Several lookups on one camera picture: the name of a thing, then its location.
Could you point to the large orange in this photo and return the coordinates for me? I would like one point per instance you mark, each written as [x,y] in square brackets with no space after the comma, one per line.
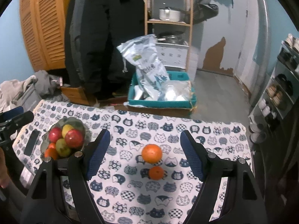
[51,152]

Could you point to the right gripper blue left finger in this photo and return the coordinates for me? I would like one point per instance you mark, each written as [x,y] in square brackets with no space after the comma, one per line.
[95,152]

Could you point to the grey shoe rack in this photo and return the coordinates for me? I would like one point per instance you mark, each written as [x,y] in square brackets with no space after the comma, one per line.
[279,95]

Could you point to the small mandarin orange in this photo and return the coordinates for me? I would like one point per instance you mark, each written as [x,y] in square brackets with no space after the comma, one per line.
[156,173]

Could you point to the green glass bowl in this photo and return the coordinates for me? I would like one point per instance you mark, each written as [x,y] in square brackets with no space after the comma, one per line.
[76,123]

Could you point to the white rice bag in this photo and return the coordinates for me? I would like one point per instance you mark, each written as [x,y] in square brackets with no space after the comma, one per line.
[142,53]

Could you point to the pile of grey clothes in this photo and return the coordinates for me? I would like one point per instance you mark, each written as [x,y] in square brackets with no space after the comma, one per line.
[30,92]

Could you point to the medium orange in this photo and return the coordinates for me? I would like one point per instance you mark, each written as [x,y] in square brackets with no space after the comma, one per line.
[152,153]

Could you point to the white patterned drawer box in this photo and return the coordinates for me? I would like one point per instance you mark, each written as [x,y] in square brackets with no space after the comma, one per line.
[173,55]

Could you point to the grey hanging jacket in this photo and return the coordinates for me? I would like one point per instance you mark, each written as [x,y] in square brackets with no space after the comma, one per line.
[75,37]

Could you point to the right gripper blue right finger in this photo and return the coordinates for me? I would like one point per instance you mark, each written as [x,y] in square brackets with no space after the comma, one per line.
[196,155]

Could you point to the steel pot lower shelf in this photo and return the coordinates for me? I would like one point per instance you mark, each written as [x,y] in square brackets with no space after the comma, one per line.
[174,37]

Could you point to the red apple in bowl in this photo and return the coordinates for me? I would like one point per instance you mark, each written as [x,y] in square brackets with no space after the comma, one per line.
[55,134]

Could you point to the metal pot on shelf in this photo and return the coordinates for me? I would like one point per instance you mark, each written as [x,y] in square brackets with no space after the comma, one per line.
[170,14]

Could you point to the white door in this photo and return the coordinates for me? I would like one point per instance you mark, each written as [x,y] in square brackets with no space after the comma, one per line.
[217,42]

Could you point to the wooden louvered wardrobe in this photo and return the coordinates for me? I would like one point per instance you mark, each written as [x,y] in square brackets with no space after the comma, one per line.
[43,26]

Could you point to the cat pattern tablecloth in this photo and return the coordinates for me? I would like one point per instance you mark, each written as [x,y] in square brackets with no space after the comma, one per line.
[122,188]

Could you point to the wooden shelf rack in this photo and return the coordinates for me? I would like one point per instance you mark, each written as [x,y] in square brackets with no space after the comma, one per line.
[172,22]

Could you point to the clear plastic bag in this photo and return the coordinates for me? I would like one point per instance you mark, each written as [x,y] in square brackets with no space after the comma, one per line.
[176,90]

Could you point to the black hanging coat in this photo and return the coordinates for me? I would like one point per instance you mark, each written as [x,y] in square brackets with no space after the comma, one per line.
[105,25]

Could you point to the black smartphone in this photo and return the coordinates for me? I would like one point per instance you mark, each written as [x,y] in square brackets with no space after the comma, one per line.
[31,142]

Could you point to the teal cardboard box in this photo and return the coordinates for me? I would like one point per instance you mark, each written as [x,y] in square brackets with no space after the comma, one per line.
[147,102]

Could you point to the left hand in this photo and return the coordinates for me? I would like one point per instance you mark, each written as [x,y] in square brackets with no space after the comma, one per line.
[4,176]

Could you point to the red apple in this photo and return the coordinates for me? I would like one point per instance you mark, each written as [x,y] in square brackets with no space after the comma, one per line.
[74,139]
[55,134]

